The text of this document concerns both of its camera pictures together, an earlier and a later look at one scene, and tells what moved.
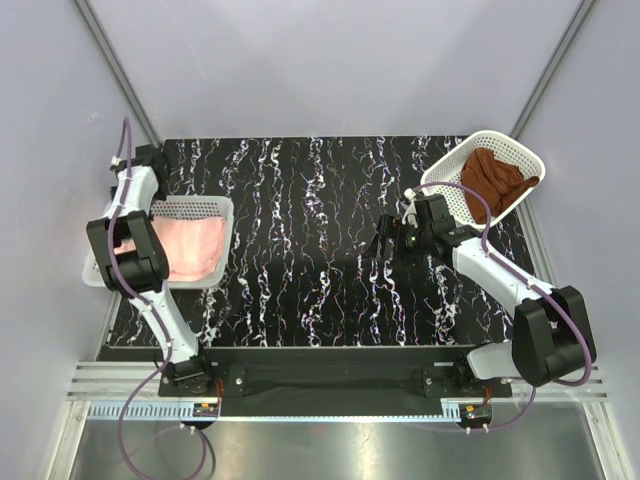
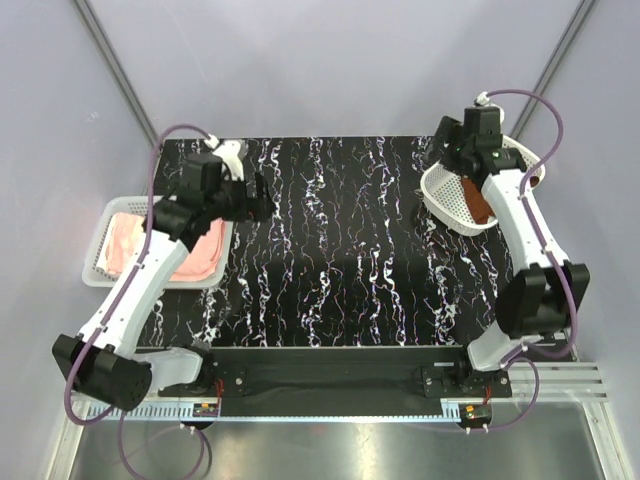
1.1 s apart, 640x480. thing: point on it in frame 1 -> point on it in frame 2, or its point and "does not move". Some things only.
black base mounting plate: x=347 y=372 does not move
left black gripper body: x=161 y=193 -> x=240 y=206
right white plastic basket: x=458 y=198 does not move
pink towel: x=193 y=245 does not move
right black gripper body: x=409 y=240 -> x=450 y=132
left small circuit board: x=203 y=409 does not move
